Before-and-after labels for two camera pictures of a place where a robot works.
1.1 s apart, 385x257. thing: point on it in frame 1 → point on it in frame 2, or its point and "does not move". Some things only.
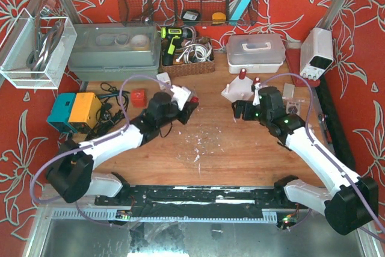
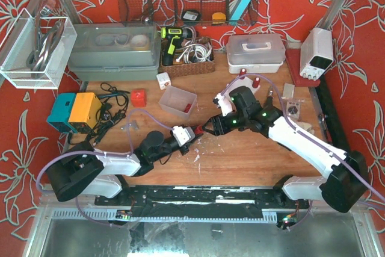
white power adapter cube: x=163 y=77 does not move
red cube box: x=138 y=98 does not move
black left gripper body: x=186 y=113 → x=186 y=146
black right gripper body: x=244 y=110 → x=217 y=125
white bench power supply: x=316 y=53 does not move
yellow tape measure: x=218 y=18 does not move
